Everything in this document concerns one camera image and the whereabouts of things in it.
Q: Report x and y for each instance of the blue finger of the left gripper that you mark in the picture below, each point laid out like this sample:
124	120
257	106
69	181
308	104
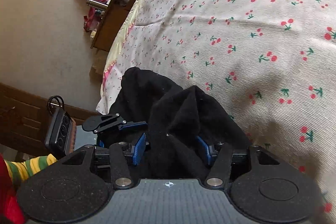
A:
133	126

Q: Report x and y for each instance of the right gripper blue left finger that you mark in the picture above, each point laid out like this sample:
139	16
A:
138	147

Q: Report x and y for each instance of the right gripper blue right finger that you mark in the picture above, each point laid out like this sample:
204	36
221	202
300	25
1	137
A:
206	152

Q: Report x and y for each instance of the black pants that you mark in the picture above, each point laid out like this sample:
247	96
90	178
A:
175	117

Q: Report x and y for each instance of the black remote device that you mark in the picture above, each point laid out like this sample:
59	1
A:
60	138

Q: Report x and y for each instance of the striped yellow green sleeve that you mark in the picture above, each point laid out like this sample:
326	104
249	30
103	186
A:
21	171

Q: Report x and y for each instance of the cherry print white bedsheet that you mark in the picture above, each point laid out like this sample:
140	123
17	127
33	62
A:
269	63

